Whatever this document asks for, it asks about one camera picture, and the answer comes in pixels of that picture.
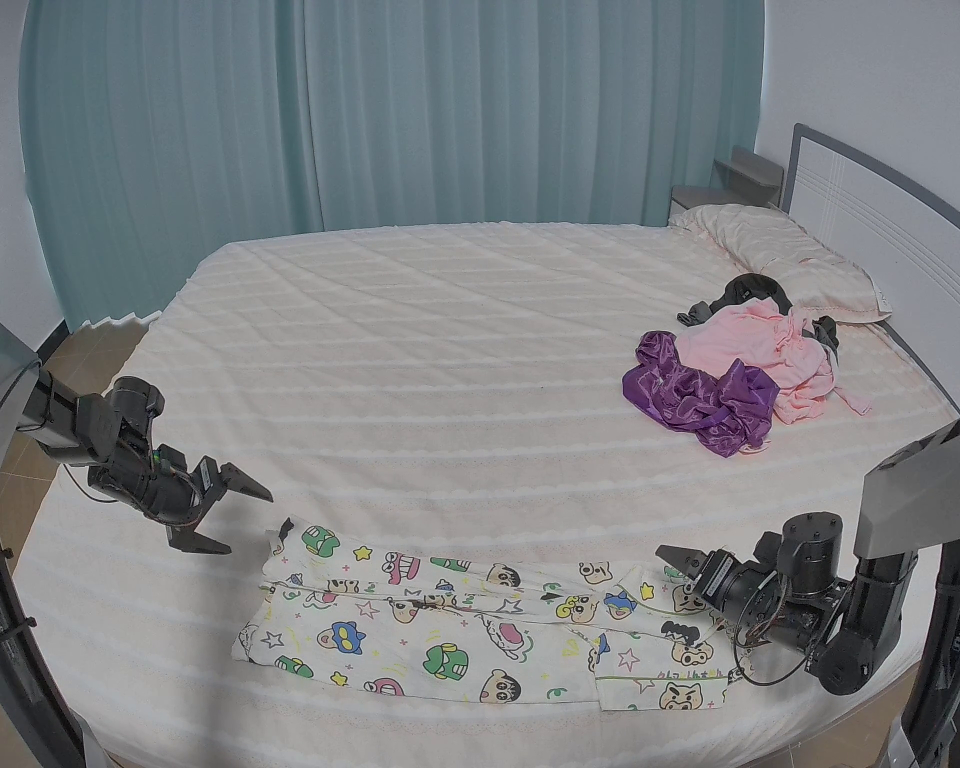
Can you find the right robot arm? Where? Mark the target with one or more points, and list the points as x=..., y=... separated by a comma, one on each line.
x=900, y=502

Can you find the purple satin garment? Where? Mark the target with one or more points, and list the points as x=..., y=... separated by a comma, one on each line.
x=682, y=390

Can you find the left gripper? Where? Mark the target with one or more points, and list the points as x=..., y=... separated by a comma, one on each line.
x=184, y=502

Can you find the white printed pyjama top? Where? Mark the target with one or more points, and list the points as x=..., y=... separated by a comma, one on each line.
x=450, y=637

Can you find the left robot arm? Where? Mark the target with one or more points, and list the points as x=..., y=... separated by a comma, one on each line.
x=90, y=427

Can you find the dark grey garment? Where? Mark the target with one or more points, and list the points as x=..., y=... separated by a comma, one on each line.
x=750, y=289

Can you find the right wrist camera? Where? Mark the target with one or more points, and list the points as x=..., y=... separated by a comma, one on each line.
x=718, y=579

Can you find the blue-green curtain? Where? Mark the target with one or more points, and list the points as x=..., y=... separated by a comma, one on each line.
x=525, y=112
x=165, y=150

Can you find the bed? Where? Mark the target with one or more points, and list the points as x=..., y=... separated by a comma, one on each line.
x=450, y=337

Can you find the grey bedside table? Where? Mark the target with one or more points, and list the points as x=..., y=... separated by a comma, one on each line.
x=750, y=172

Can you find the pink garment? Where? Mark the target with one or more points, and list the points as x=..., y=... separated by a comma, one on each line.
x=757, y=345

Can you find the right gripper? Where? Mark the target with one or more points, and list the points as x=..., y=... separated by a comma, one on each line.
x=754, y=607

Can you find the cream pillow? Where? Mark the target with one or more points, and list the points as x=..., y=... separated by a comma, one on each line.
x=787, y=247

